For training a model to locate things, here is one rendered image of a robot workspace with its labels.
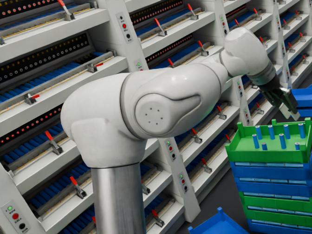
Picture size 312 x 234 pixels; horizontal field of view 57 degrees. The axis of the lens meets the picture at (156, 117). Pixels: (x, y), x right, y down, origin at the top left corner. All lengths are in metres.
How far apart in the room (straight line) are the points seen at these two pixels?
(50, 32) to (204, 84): 0.70
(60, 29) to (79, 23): 0.08
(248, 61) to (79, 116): 0.61
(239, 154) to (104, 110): 0.80
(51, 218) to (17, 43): 0.61
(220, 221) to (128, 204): 1.06
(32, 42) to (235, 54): 0.66
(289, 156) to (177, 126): 0.79
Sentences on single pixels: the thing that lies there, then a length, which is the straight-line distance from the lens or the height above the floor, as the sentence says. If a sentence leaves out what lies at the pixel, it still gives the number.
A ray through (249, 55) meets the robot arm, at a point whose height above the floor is 0.85.
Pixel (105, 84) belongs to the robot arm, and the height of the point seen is 0.99.
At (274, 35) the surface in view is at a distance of 2.42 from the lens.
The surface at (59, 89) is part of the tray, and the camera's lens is 1.08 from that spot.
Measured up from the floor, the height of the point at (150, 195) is 0.32.
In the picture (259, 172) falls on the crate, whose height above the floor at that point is 0.35.
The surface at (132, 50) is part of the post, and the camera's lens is 1.26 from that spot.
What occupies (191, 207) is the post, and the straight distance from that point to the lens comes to 1.62.
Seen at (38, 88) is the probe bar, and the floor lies 0.97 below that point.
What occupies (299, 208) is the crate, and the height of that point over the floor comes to 0.18.
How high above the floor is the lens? 1.10
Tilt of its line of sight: 21 degrees down
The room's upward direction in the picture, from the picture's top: 21 degrees counter-clockwise
